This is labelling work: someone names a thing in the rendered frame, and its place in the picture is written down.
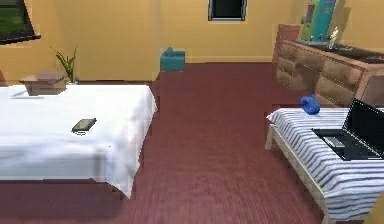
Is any brown cardboard box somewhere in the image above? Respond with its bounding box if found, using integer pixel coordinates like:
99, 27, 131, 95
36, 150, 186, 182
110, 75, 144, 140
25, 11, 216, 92
19, 70, 68, 97

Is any green house plant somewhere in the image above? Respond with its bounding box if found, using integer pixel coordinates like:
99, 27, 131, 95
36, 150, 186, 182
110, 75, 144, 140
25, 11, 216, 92
51, 47, 79, 84

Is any green teal tall object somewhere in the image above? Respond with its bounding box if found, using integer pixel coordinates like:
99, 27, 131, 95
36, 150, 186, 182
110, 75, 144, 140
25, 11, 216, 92
299, 0, 338, 44

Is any small dark window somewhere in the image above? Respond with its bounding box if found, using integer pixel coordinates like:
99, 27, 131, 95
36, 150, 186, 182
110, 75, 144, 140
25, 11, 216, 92
208, 0, 248, 22

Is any white sheet bed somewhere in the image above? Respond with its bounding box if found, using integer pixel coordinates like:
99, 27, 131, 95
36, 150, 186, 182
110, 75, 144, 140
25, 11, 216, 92
0, 83, 158, 200

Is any teal box bin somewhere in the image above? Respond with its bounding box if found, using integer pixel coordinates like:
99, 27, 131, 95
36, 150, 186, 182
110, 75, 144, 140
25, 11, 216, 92
159, 46, 186, 73

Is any blue round object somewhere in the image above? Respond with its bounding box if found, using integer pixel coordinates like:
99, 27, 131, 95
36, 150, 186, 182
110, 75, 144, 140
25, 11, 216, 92
300, 94, 322, 116

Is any dark flat phone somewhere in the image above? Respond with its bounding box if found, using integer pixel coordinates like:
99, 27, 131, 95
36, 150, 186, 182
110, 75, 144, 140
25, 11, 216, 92
71, 117, 98, 134

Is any small pale statue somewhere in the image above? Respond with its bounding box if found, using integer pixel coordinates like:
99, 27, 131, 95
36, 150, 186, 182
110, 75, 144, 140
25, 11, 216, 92
328, 26, 340, 50

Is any striped blanket bed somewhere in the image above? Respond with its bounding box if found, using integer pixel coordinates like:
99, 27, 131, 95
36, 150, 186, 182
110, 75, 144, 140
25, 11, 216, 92
264, 107, 384, 224

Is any black laptop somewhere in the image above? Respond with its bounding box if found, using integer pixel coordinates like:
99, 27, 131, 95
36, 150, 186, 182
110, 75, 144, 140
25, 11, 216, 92
311, 98, 384, 162

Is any brown chest of drawers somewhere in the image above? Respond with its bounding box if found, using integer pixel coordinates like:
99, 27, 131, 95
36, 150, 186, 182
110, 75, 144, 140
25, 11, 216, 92
275, 39, 384, 108

